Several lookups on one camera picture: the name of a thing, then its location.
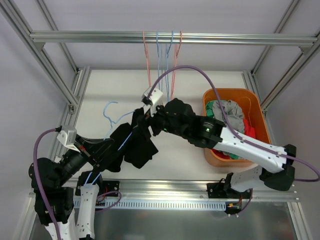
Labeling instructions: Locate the black tank top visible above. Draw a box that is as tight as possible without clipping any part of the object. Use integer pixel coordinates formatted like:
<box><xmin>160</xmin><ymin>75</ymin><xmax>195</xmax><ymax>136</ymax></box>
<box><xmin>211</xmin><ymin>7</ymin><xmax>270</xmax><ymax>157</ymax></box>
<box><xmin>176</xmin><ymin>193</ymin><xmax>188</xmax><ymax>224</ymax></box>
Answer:
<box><xmin>106</xmin><ymin>107</ymin><xmax>159</xmax><ymax>173</ymax></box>

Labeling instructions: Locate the blue hanger of black top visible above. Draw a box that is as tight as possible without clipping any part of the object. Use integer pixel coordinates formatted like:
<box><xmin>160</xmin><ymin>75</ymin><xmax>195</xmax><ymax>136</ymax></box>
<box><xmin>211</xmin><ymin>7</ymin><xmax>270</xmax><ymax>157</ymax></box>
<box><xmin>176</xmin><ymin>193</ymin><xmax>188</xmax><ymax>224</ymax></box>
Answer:
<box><xmin>83</xmin><ymin>100</ymin><xmax>135</xmax><ymax>187</ymax></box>

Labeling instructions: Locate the green tank top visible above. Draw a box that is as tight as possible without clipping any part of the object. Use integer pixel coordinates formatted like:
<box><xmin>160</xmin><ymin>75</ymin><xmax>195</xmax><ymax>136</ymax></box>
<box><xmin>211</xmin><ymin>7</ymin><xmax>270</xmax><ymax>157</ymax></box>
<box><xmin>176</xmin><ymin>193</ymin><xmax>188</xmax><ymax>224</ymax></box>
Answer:
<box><xmin>205</xmin><ymin>100</ymin><xmax>239</xmax><ymax>160</ymax></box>

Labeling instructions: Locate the blue hanger of red top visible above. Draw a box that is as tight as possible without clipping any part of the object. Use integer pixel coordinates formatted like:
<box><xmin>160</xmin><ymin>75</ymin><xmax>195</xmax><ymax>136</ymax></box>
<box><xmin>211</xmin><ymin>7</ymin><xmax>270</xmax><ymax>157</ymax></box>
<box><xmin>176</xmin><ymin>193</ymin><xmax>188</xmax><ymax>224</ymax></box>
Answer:
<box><xmin>165</xmin><ymin>31</ymin><xmax>174</xmax><ymax>101</ymax></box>

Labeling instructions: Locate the blue hanger of green top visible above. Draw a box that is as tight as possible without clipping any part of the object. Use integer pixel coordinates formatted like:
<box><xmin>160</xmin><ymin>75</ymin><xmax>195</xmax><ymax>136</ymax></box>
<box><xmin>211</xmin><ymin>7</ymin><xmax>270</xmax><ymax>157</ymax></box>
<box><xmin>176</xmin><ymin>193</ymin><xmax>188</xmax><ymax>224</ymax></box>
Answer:
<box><xmin>156</xmin><ymin>31</ymin><xmax>163</xmax><ymax>77</ymax></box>

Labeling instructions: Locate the pink hanger of grey top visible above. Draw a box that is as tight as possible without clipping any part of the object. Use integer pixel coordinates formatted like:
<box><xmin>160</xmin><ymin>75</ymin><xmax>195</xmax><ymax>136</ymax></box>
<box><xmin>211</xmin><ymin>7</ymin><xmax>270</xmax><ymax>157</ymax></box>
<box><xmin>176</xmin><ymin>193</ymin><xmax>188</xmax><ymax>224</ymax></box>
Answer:
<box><xmin>142</xmin><ymin>31</ymin><xmax>152</xmax><ymax>87</ymax></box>

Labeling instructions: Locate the grey tank top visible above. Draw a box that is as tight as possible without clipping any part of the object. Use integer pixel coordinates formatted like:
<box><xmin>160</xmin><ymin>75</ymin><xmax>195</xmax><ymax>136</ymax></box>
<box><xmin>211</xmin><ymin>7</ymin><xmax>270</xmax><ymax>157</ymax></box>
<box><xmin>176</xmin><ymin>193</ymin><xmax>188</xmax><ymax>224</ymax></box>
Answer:
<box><xmin>211</xmin><ymin>100</ymin><xmax>245</xmax><ymax>134</ymax></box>

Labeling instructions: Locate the red tank top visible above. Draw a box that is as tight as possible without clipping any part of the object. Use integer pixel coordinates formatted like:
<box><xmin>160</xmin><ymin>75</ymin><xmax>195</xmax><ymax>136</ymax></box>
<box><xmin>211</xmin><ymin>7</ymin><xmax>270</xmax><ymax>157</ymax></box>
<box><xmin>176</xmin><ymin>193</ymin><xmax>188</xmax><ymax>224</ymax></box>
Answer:
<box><xmin>212</xmin><ymin>118</ymin><xmax>256</xmax><ymax>160</ymax></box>

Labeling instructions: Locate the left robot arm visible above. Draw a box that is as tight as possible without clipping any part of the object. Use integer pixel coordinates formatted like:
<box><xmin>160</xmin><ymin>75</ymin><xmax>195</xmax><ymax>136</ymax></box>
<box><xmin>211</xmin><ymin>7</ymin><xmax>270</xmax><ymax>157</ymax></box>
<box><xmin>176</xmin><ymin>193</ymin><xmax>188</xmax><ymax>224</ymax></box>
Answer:
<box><xmin>28</xmin><ymin>128</ymin><xmax>120</xmax><ymax>240</ymax></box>

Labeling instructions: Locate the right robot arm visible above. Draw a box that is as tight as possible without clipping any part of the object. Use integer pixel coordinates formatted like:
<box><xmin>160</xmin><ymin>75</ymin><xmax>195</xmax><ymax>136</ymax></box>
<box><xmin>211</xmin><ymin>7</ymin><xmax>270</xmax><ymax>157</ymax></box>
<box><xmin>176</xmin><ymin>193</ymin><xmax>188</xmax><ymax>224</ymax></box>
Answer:
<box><xmin>141</xmin><ymin>96</ymin><xmax>295</xmax><ymax>199</ymax></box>

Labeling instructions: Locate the orange plastic basket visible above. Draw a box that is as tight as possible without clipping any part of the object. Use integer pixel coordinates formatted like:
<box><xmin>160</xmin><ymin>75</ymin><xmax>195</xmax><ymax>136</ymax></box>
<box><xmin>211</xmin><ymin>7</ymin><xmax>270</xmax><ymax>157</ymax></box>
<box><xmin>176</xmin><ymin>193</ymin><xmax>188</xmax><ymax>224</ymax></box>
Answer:
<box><xmin>204</xmin><ymin>88</ymin><xmax>271</xmax><ymax>168</ymax></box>

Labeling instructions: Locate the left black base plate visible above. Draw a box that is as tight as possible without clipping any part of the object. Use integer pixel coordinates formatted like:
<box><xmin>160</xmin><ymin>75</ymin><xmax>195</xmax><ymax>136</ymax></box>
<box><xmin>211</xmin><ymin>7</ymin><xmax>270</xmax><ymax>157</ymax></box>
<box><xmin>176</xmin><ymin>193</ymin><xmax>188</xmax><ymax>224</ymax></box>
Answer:
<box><xmin>102</xmin><ymin>180</ymin><xmax>120</xmax><ymax>197</ymax></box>

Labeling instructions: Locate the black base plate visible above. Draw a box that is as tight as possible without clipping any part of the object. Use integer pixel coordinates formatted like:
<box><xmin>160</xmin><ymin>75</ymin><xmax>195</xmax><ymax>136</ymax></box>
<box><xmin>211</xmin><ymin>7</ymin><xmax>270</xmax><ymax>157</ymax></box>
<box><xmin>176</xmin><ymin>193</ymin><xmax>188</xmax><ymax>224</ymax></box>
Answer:
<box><xmin>102</xmin><ymin>180</ymin><xmax>120</xmax><ymax>197</ymax></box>
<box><xmin>206</xmin><ymin>182</ymin><xmax>252</xmax><ymax>199</ymax></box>

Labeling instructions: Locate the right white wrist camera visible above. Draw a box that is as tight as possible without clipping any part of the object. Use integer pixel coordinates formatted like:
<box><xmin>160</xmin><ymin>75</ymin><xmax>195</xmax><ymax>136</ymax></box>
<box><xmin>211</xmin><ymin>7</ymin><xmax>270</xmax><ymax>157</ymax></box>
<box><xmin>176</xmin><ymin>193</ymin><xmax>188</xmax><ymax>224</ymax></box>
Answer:
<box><xmin>141</xmin><ymin>87</ymin><xmax>164</xmax><ymax>116</ymax></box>

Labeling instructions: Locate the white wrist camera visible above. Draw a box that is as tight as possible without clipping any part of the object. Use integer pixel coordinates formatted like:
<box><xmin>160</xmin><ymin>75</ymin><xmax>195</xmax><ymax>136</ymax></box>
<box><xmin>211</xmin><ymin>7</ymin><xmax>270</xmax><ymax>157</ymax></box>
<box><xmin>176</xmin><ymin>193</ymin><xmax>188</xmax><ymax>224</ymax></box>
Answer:
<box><xmin>141</xmin><ymin>87</ymin><xmax>164</xmax><ymax>116</ymax></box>
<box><xmin>56</xmin><ymin>125</ymin><xmax>79</xmax><ymax>152</ymax></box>

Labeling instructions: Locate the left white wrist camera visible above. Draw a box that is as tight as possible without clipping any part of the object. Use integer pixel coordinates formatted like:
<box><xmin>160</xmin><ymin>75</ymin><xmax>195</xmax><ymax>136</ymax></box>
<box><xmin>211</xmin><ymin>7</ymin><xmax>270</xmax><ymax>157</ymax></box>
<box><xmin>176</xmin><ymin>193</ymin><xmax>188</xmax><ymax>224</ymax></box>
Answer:
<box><xmin>56</xmin><ymin>125</ymin><xmax>79</xmax><ymax>152</ymax></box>

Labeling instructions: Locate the front aluminium rail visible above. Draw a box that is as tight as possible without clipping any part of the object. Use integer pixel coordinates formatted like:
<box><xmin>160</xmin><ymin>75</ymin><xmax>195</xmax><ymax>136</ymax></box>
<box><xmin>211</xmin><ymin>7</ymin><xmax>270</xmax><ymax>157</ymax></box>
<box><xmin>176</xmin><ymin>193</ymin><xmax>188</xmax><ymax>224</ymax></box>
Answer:
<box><xmin>29</xmin><ymin>176</ymin><xmax>300</xmax><ymax>202</ymax></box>

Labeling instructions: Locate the slotted cable duct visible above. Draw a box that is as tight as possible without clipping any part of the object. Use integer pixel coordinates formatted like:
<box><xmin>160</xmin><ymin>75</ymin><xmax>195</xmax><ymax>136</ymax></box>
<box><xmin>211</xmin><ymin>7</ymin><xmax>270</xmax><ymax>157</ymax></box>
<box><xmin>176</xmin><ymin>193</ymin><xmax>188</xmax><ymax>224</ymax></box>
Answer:
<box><xmin>72</xmin><ymin>197</ymin><xmax>241</xmax><ymax>211</ymax></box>

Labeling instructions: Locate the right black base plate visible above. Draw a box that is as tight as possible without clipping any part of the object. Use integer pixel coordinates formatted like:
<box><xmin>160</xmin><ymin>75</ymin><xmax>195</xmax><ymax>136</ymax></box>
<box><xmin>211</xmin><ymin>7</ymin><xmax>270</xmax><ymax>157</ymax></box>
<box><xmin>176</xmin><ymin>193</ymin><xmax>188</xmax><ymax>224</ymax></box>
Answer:
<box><xmin>206</xmin><ymin>182</ymin><xmax>252</xmax><ymax>199</ymax></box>

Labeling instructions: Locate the aluminium hanging rail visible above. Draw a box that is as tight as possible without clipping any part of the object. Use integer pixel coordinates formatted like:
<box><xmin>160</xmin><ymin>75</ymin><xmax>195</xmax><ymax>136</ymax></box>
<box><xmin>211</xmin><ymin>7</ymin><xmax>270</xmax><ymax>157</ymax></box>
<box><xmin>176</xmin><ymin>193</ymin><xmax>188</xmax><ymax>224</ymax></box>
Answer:
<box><xmin>29</xmin><ymin>30</ymin><xmax>319</xmax><ymax>47</ymax></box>

